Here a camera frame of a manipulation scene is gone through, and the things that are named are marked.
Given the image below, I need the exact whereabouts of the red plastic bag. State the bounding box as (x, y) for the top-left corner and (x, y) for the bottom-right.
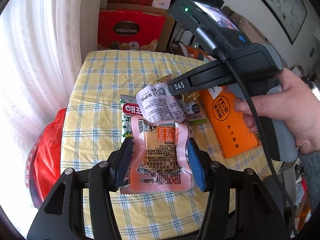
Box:
(25, 107), (70, 206)

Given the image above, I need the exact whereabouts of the brown sofa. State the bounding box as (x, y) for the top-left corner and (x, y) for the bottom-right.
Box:
(223, 5), (253, 46)

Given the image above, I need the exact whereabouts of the gold candy wrapper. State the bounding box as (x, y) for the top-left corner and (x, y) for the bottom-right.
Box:
(181, 92), (200, 104)
(157, 74), (174, 84)

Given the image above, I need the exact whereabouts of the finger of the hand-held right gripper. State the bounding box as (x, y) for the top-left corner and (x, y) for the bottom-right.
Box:
(167, 61), (227, 96)

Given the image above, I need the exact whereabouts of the pink snack packet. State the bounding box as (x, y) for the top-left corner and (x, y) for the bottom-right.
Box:
(129, 116), (193, 193)

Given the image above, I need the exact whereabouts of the orange cardboard box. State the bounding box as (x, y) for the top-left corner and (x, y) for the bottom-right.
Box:
(199, 85), (262, 160)

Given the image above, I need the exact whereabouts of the yellow plaid tablecloth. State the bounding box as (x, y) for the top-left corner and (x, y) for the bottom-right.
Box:
(61, 50), (283, 240)

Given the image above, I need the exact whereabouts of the red gift box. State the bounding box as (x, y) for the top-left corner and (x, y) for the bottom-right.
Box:
(97, 9), (167, 52)

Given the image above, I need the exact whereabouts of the green label snack packet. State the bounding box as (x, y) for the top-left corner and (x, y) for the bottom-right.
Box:
(184, 100), (208, 127)

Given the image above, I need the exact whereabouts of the white curtain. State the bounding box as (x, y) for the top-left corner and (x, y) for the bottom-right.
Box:
(0, 0), (111, 161)

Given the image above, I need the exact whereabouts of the clear white label snack packet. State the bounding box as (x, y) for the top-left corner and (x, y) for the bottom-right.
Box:
(136, 84), (192, 131)

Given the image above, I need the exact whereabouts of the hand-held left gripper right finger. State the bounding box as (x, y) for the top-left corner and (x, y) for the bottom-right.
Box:
(187, 138), (285, 240)

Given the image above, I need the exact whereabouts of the black braided cable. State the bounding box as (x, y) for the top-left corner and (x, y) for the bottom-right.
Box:
(195, 27), (300, 235)

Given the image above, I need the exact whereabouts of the person's right hand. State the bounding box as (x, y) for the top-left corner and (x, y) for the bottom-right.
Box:
(234, 69), (320, 155)

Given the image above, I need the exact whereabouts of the green white seaweed packet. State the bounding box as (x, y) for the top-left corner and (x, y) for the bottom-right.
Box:
(119, 94), (143, 196)

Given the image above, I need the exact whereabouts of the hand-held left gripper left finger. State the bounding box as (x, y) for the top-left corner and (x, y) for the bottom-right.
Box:
(26, 137), (134, 240)

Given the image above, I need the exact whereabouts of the framed wall painting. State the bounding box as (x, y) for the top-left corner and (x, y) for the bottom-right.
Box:
(240, 0), (308, 46)

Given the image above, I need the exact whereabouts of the person's right forearm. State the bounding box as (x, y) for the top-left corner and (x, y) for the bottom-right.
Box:
(297, 149), (320, 182)

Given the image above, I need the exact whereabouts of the orange and white bag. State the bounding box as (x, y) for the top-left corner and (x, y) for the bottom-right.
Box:
(184, 44), (208, 61)

